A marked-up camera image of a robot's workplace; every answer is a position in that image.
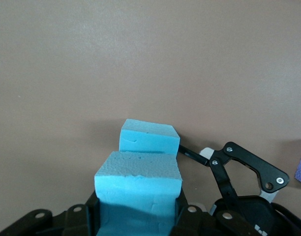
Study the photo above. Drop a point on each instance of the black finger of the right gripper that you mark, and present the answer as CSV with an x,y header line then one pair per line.
x,y
249,159

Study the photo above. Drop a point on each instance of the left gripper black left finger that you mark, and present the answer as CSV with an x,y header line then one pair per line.
x,y
74,223

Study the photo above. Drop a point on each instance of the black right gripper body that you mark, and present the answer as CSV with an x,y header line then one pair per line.
x,y
246,209

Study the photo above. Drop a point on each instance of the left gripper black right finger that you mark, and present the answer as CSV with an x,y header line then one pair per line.
x,y
189,221

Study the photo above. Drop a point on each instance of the light blue foam block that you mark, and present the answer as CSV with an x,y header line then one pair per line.
x,y
138,186
148,142

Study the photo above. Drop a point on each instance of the brown table mat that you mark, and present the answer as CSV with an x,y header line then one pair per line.
x,y
116,61

